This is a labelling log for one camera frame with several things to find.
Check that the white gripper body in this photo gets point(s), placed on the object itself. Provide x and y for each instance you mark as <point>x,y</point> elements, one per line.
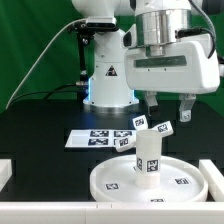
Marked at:
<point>184,68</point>

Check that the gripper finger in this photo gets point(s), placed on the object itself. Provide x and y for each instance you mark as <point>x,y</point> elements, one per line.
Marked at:
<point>186,104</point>
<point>150,100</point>

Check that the white cross-shaped table base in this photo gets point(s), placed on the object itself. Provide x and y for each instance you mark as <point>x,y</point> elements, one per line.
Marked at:
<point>140,123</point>

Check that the white round table top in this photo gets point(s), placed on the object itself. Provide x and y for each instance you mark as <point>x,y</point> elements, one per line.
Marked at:
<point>118,179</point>

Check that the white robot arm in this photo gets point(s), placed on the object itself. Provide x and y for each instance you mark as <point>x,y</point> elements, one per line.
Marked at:
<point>148,45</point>

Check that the white marker sheet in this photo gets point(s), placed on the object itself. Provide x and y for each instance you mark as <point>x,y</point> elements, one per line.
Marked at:
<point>93,138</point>

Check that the white right barrier block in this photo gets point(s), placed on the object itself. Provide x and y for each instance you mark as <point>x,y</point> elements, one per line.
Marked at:
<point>214,178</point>

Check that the white barrier block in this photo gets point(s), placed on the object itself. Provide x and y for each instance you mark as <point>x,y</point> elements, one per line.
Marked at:
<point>5,172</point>
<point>214,178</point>

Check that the white left barrier block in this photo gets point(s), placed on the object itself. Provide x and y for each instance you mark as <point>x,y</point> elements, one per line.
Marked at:
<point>5,172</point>

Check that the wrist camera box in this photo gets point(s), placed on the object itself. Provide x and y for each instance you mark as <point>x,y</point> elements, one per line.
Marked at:
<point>130,37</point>

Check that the black camera on stand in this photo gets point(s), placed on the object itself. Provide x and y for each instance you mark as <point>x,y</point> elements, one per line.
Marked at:
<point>85,30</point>

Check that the white front barrier rail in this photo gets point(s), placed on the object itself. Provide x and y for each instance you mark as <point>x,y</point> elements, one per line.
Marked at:
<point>111,213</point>

